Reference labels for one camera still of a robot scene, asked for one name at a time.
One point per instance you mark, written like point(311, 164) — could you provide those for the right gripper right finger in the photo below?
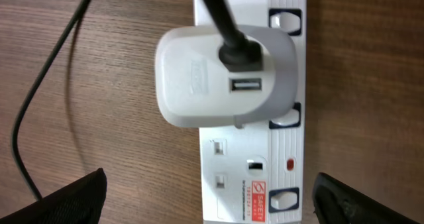
point(338, 203)

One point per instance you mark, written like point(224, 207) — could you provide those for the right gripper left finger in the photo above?
point(80, 202)

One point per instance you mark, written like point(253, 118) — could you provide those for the white charger plug adapter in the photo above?
point(195, 90)

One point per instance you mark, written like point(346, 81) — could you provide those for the white power strip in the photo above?
point(255, 174)

